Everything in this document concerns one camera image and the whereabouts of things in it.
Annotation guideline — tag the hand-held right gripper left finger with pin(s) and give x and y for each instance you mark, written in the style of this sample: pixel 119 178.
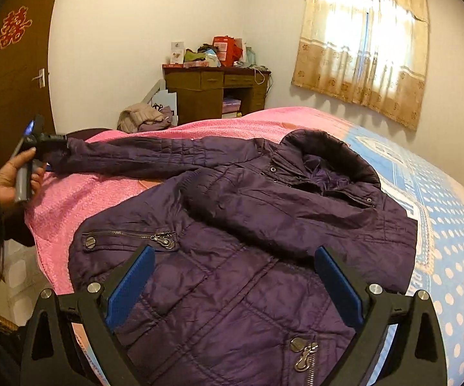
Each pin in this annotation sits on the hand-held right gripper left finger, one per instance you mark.
pixel 129 285

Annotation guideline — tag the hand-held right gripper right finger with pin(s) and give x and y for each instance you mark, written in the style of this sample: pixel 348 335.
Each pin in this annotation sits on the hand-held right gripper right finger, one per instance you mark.
pixel 338 285

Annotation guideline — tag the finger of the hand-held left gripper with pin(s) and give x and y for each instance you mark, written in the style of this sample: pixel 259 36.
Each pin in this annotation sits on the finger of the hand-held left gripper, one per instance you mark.
pixel 55 144

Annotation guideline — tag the purple padded jacket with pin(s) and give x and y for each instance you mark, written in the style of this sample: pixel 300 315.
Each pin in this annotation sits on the purple padded jacket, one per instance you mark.
pixel 236 217

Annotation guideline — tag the pile of mixed clothes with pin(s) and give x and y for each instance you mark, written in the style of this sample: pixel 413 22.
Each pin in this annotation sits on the pile of mixed clothes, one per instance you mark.
pixel 199 57

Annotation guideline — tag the person's left hand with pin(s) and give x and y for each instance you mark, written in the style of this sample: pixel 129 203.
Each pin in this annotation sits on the person's left hand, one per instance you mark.
pixel 4 187

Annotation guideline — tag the pink blanket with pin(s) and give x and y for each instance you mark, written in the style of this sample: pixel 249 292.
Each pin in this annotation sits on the pink blanket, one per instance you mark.
pixel 79 193

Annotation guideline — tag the brown wooden door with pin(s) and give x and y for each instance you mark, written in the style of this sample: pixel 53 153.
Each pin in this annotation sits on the brown wooden door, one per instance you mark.
pixel 10 100

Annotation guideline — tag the beige padded coat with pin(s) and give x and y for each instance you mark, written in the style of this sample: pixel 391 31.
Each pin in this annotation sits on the beige padded coat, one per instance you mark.
pixel 139 114

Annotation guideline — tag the blue dotted bed sheet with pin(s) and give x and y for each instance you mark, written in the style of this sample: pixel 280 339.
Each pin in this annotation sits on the blue dotted bed sheet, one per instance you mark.
pixel 449 249

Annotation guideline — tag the white cardboard box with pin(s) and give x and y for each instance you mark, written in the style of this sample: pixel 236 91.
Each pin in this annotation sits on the white cardboard box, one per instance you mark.
pixel 166 104

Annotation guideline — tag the red paper door decoration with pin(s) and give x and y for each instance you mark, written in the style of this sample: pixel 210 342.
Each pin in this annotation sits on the red paper door decoration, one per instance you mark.
pixel 13 28

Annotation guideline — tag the brown wooden desk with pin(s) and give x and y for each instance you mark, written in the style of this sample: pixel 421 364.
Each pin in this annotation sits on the brown wooden desk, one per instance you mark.
pixel 193 88

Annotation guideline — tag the white picture box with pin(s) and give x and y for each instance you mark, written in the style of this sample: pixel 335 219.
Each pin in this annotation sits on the white picture box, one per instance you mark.
pixel 176 53

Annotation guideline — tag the pink storage box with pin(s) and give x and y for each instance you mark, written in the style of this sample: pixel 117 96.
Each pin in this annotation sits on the pink storage box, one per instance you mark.
pixel 231 105

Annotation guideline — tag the red gift box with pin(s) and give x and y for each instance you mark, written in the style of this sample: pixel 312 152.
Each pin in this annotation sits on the red gift box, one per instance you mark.
pixel 223 50

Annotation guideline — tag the beige patterned curtain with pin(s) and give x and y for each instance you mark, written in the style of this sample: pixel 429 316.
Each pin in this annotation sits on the beige patterned curtain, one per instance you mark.
pixel 400 88

